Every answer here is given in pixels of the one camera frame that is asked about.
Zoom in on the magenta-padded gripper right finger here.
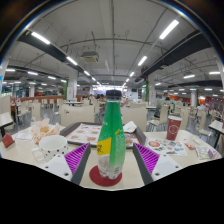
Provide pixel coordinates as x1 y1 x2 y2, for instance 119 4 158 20
132 142 183 186

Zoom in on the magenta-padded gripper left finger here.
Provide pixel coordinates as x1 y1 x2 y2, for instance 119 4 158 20
42 142 92 186

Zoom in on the green plastic drink bottle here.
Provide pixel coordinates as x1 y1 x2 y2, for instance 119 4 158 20
96 89 127 181

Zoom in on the printed paper flyer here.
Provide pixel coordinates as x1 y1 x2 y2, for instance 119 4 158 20
144 138 188 157

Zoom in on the white dotted mug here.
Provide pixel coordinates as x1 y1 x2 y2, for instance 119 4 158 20
31 134 69 163

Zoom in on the flat round red coaster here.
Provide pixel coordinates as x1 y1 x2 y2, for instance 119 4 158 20
88 164 123 188

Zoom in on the crumpled food wrapper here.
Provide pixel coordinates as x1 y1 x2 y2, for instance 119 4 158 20
31 122 63 143

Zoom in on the red paper cup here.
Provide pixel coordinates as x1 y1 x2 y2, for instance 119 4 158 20
165 114 183 141

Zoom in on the dark food tray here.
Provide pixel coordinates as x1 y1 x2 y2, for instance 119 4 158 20
59 121 148 148

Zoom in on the clear plastic wrapper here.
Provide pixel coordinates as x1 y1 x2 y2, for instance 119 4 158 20
194 144 223 161

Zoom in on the white paper napkin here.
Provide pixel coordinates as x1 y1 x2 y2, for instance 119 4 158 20
122 120 138 134

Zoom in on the group of beige chairs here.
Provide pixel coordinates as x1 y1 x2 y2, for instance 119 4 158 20
0 94 224 134

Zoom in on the red packet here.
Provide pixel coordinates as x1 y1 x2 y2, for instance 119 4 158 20
1 133 16 149

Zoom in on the white side table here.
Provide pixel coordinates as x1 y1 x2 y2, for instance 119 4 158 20
0 111 14 138
208 119 224 141

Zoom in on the ceiling air conditioner unit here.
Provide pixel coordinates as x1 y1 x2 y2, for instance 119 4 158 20
80 50 100 64

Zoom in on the group of ceiling lights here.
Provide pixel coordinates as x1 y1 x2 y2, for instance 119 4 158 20
4 19 222 93

